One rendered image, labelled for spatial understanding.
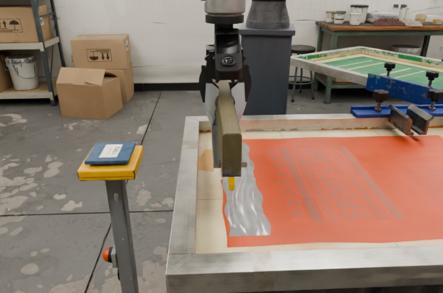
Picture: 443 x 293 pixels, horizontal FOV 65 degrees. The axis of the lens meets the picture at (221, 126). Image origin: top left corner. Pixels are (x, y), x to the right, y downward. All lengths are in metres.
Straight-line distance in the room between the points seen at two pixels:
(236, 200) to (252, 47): 0.65
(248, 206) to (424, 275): 0.29
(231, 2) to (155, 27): 3.90
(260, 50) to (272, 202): 0.64
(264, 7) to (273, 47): 0.13
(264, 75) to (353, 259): 0.80
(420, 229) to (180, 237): 0.41
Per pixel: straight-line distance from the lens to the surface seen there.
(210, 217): 0.65
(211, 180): 0.75
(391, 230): 0.69
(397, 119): 1.06
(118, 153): 0.87
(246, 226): 0.63
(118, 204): 0.94
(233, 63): 0.58
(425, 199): 0.80
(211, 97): 0.68
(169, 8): 4.48
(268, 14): 1.20
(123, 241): 1.01
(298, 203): 0.70
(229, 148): 0.52
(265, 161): 0.83
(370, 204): 0.74
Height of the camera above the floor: 1.35
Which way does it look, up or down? 23 degrees down
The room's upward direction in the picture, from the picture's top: straight up
